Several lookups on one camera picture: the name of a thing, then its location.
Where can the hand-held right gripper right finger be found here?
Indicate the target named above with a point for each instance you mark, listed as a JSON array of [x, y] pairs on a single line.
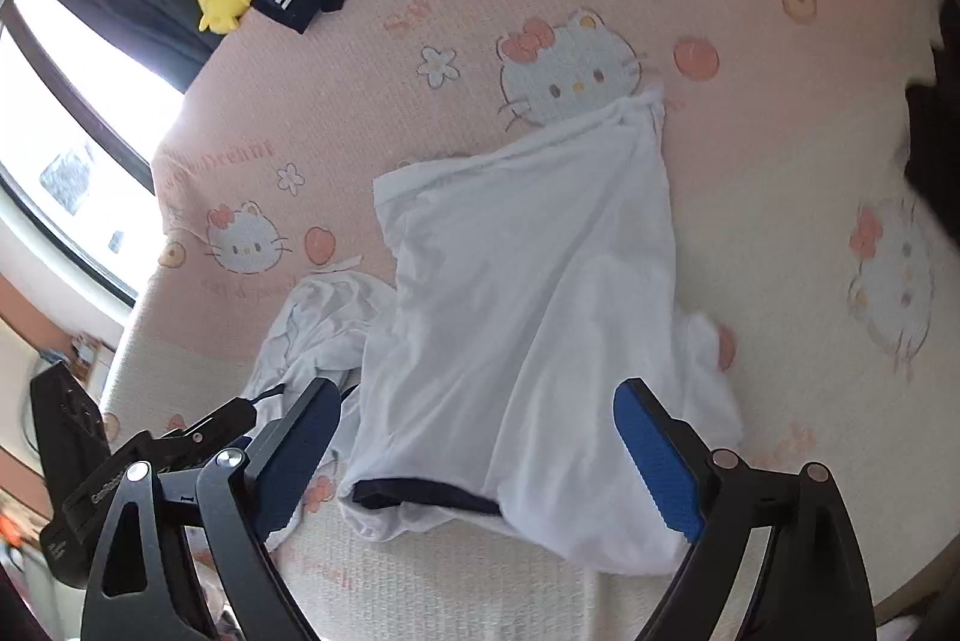
[[660, 461]]

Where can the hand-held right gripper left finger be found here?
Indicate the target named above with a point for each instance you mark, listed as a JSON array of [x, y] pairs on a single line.
[[300, 453]]

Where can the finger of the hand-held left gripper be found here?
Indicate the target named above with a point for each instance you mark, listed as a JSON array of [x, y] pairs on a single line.
[[217, 427]]

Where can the white t-shirt with navy trim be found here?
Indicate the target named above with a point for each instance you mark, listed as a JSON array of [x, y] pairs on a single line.
[[525, 311]]

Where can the black clothes pile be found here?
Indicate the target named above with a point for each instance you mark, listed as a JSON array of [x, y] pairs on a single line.
[[937, 131]]

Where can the pale white garment with strip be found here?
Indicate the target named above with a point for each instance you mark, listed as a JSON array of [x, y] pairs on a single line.
[[322, 326]]

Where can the dark framed window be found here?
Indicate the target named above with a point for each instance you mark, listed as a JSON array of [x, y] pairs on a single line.
[[45, 108]]

